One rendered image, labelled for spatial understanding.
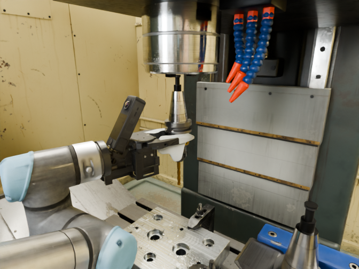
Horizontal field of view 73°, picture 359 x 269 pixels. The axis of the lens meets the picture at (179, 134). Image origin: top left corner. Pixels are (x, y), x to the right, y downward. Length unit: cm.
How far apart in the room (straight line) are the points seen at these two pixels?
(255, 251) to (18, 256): 31
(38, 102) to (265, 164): 113
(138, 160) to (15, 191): 21
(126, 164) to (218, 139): 58
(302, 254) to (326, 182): 64
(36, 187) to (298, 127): 75
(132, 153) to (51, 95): 102
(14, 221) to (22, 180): 96
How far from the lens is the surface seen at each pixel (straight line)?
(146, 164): 51
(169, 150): 53
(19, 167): 45
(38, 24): 147
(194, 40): 46
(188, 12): 46
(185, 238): 78
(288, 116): 89
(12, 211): 144
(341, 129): 92
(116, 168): 50
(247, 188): 104
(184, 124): 54
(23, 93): 142
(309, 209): 34
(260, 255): 42
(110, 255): 38
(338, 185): 98
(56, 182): 46
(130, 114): 48
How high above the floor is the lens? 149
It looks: 17 degrees down
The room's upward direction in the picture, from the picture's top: straight up
